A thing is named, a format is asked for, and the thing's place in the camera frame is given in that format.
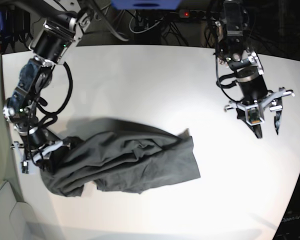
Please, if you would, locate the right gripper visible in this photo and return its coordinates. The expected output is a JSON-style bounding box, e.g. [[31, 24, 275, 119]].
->
[[27, 127, 55, 150]]

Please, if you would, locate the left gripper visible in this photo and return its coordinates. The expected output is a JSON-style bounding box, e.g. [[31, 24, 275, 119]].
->
[[237, 75, 283, 139]]

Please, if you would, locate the dark grey t-shirt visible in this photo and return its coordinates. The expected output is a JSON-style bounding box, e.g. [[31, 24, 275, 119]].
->
[[40, 118, 201, 197]]

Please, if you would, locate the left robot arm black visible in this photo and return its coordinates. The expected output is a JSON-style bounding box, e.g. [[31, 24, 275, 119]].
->
[[215, 0, 286, 139]]

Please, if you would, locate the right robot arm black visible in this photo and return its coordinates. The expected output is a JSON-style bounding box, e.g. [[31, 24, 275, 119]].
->
[[2, 0, 94, 152]]

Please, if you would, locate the grey bin at left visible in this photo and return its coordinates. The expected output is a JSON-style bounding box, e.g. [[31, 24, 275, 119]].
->
[[0, 181, 45, 240]]

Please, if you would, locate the blue box overhead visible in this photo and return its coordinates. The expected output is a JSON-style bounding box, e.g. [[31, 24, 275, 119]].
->
[[111, 0, 181, 10]]

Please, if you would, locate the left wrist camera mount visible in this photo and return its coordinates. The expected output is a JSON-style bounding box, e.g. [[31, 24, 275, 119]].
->
[[224, 87, 295, 126]]

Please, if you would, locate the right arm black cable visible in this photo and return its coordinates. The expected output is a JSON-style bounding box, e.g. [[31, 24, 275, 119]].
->
[[36, 62, 74, 126]]

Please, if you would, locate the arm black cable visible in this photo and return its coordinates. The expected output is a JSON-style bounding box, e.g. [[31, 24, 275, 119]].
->
[[214, 57, 241, 101], [36, 62, 74, 126]]

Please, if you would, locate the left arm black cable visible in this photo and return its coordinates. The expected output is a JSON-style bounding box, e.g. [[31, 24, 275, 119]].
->
[[214, 57, 241, 101]]

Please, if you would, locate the black power strip red switch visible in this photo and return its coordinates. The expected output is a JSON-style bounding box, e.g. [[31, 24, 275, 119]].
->
[[178, 9, 206, 20]]

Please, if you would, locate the white cable loop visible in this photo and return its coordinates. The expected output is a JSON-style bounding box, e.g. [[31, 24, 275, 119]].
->
[[128, 14, 163, 34]]

